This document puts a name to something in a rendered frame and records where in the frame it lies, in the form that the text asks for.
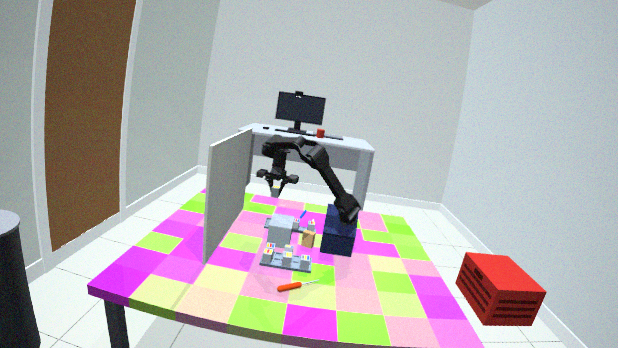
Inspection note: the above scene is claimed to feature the orange-handled screwdriver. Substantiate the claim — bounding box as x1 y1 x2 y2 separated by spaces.
277 279 320 292

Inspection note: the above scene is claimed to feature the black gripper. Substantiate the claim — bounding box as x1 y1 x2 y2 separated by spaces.
257 161 299 195

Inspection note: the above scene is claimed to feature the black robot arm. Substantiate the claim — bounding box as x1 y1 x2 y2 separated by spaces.
262 133 361 225

